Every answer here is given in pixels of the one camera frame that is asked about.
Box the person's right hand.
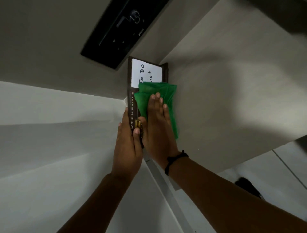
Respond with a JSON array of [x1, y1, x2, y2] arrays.
[[138, 92, 181, 169]]

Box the person's left hand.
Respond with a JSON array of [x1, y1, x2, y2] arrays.
[[111, 107, 144, 180]]

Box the green cleaning cloth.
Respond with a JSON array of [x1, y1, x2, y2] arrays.
[[134, 82, 179, 140]]

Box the brown framed whiteboard calendar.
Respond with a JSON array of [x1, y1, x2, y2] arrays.
[[127, 56, 169, 149]]

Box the person's left forearm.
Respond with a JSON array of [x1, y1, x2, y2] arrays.
[[56, 173, 135, 233]]

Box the person's right forearm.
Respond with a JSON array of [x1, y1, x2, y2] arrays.
[[165, 154, 307, 233]]

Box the black wrist band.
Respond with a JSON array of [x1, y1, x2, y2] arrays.
[[164, 150, 189, 176]]

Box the white metal bar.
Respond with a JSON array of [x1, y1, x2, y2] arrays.
[[143, 153, 194, 233]]

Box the black shoe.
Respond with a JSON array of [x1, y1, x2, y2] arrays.
[[235, 177, 265, 200]]

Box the black wall panel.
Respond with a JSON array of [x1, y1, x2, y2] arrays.
[[80, 0, 171, 71]]

